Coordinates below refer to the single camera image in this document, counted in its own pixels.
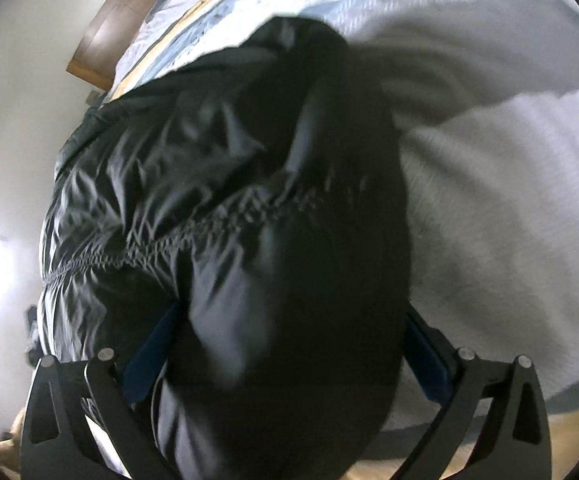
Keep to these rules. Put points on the black jacket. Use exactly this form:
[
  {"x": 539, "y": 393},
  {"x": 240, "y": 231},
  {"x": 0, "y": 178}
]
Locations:
[{"x": 219, "y": 210}]

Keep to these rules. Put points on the wooden headboard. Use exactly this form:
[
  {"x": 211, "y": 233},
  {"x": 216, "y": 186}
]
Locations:
[{"x": 104, "y": 45}]

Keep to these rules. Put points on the striped beige and grey duvet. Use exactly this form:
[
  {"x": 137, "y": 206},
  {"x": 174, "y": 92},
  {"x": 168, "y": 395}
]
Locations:
[{"x": 494, "y": 210}]

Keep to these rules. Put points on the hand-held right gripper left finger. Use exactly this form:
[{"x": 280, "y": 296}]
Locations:
[{"x": 152, "y": 352}]

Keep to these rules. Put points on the striped pillow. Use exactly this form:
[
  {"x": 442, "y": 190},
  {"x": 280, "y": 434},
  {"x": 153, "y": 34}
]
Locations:
[{"x": 169, "y": 5}]

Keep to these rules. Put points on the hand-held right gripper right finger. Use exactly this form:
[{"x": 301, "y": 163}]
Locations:
[{"x": 429, "y": 355}]

